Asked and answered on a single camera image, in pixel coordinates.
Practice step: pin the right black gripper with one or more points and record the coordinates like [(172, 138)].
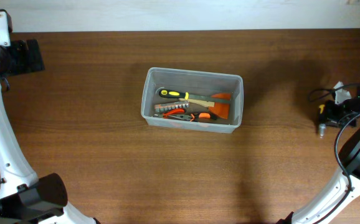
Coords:
[(336, 113)]

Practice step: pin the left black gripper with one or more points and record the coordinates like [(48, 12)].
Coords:
[(20, 56)]

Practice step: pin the stubby yellow-black screwdriver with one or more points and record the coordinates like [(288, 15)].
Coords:
[(321, 121)]

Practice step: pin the orange scraper wooden handle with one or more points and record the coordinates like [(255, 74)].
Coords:
[(219, 109)]

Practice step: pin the orange black needle-nose pliers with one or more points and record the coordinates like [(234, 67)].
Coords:
[(194, 117)]

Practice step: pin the file with yellow-black handle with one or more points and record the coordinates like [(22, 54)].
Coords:
[(218, 98)]

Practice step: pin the orange socket bit holder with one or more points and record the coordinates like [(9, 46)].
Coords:
[(171, 106)]

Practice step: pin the small red-handled pliers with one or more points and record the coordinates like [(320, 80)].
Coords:
[(171, 112)]

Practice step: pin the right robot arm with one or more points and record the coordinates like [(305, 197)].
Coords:
[(344, 186)]

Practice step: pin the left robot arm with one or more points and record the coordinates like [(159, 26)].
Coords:
[(25, 197)]

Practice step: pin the clear plastic container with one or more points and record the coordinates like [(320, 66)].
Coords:
[(197, 83)]

